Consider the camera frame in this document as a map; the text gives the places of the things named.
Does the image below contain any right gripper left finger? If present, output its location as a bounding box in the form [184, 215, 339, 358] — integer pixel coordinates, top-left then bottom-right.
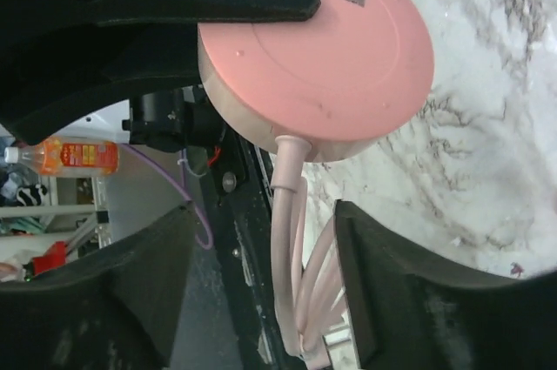
[1, 205, 195, 369]

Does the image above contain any pink hub cable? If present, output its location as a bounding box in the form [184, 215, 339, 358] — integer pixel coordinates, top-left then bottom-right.
[269, 134, 353, 370]

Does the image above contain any orange drink bottle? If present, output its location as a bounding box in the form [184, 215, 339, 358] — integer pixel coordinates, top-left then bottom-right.
[4, 137, 119, 178]

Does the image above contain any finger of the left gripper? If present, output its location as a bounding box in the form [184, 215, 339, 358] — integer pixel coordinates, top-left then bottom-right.
[1, 0, 321, 145]

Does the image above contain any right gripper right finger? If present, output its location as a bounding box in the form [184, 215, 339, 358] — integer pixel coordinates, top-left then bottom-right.
[333, 201, 556, 370]

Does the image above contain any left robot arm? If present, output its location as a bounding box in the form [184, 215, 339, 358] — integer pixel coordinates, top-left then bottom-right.
[1, 0, 321, 152]

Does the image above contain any aluminium frame rail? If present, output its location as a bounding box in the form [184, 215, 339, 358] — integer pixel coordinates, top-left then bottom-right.
[1, 176, 112, 262]

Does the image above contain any pink round power hub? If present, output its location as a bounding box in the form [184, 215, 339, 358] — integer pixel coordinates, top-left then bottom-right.
[198, 0, 434, 162]

